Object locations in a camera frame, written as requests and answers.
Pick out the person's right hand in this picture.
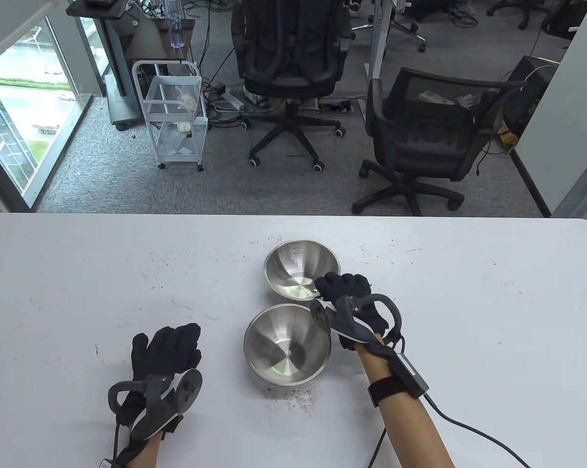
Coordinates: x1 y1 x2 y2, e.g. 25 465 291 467
314 273 390 351

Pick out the person's left hand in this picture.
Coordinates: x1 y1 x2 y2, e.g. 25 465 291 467
114 323 203 453

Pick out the person's left forearm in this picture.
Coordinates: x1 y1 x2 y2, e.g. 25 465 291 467
125 431 163 468

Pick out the person's right forearm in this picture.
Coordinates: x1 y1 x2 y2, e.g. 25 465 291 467
357 336 457 468

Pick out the grey right hand tracker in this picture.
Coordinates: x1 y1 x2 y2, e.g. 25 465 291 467
310 294 402 351

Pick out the grey hand tracker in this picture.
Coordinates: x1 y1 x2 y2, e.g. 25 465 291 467
310 294 402 351
107 369 203 442

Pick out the grey left hand tracker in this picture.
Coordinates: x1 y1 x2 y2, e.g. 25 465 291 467
107 369 203 442

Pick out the right wrist sensor box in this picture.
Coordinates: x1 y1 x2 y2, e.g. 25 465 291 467
390 352 429 398

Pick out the black mesh office chair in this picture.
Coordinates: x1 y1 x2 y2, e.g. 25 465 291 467
352 67 527 216

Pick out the black high-back office chair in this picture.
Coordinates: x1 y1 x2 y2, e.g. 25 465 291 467
230 0 353 172

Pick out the grey office chair base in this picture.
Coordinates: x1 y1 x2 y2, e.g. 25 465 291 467
352 19 427 53

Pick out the black computer tower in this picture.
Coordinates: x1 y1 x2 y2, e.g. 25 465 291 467
502 55 559 137

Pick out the glass window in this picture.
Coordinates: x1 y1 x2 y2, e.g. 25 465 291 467
0 15 95 211

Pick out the grey rolling stand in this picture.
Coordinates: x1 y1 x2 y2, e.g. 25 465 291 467
66 0 143 131

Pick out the clear water bottle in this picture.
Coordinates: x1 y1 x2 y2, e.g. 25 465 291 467
165 0 185 49

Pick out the brown side table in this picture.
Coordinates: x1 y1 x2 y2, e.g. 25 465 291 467
126 19 196 63

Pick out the black office chair base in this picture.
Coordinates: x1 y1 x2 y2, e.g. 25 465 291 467
487 0 547 30

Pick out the black wrist strap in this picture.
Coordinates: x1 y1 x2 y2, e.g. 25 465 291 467
368 374 407 406

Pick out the black sensor cable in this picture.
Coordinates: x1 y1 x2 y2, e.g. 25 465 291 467
369 395 532 468

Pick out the white wire cart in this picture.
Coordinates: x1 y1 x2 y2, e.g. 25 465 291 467
132 60 209 172

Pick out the white frame post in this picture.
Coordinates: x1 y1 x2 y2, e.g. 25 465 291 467
364 0 396 122

